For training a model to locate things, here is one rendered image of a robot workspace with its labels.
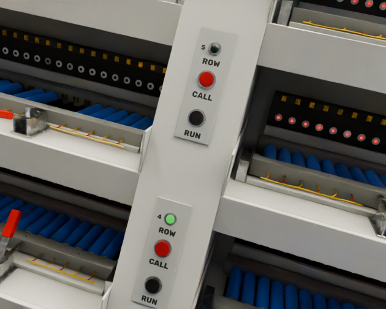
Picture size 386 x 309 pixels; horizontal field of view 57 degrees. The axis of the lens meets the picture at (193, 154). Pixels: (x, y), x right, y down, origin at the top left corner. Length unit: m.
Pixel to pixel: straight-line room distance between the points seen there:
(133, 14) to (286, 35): 0.17
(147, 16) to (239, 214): 0.24
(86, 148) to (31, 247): 0.18
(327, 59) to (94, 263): 0.38
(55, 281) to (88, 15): 0.34
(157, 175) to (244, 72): 0.15
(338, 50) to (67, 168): 0.33
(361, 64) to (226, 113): 0.15
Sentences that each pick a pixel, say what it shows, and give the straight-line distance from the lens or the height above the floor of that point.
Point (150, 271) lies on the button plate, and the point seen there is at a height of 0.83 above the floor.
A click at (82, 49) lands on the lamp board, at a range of 0.62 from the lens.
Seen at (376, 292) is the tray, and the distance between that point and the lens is 0.62.
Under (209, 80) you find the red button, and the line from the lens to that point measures 0.39.
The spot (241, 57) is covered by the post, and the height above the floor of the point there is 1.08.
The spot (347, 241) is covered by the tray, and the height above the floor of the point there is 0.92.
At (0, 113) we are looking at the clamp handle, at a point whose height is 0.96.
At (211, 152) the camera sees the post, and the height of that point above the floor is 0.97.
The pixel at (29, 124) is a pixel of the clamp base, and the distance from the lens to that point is 0.47.
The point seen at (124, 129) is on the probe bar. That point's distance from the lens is 0.46.
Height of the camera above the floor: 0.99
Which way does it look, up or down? 3 degrees down
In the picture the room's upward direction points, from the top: 15 degrees clockwise
